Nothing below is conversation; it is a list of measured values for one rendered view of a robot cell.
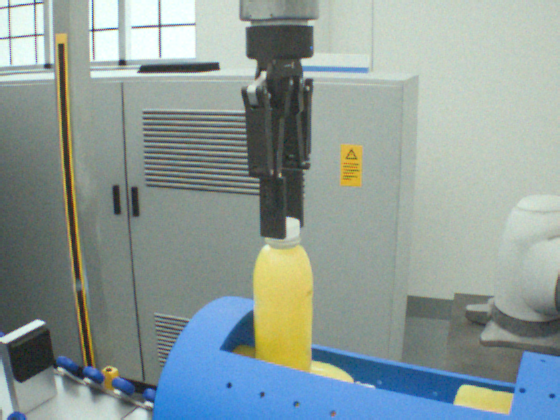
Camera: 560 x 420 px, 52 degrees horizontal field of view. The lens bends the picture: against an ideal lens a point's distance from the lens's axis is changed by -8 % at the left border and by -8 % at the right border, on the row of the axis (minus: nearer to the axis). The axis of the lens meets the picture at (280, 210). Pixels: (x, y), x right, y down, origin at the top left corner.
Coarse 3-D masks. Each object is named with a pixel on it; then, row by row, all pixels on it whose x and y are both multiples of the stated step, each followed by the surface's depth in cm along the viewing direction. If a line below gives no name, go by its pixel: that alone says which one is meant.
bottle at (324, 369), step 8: (232, 352) 85; (240, 352) 84; (248, 352) 84; (312, 360) 82; (312, 368) 80; (320, 368) 80; (328, 368) 80; (336, 368) 80; (328, 376) 79; (336, 376) 79; (344, 376) 79
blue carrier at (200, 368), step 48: (192, 336) 74; (240, 336) 87; (192, 384) 70; (240, 384) 68; (288, 384) 66; (336, 384) 64; (384, 384) 86; (432, 384) 82; (480, 384) 79; (528, 384) 59
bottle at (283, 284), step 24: (264, 240) 72; (264, 264) 70; (288, 264) 69; (264, 288) 70; (288, 288) 70; (312, 288) 73; (264, 312) 71; (288, 312) 70; (264, 336) 72; (288, 336) 71; (264, 360) 73; (288, 360) 72
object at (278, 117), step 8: (288, 80) 64; (288, 88) 64; (288, 96) 65; (288, 104) 65; (272, 112) 65; (280, 112) 65; (288, 112) 65; (272, 120) 65; (280, 120) 65; (272, 128) 65; (280, 128) 65; (272, 136) 66; (280, 136) 66; (272, 144) 66; (280, 144) 66; (272, 152) 66; (280, 152) 66; (280, 160) 66; (280, 168) 66; (272, 176) 66; (280, 176) 66
